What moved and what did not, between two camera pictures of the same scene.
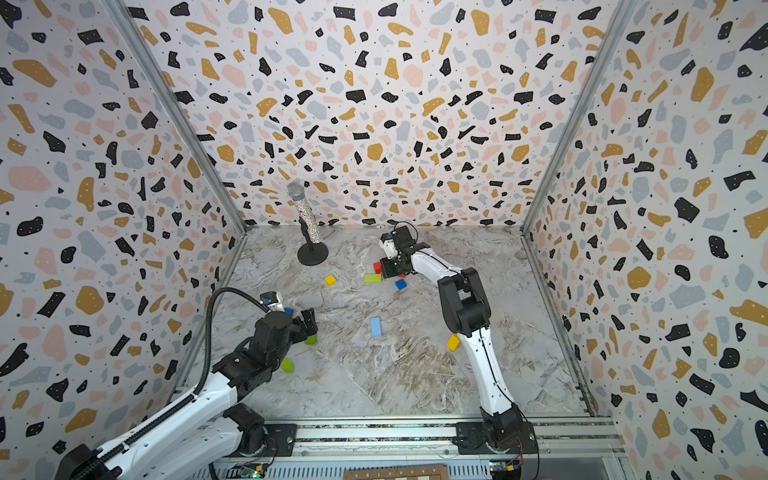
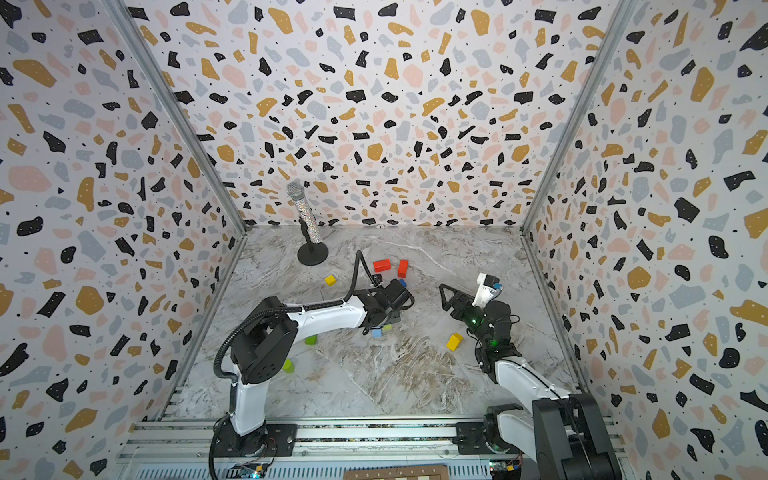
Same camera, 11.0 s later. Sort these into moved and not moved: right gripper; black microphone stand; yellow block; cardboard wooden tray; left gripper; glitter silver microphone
Moved: left gripper; right gripper
Not moved: yellow block; black microphone stand; cardboard wooden tray; glitter silver microphone
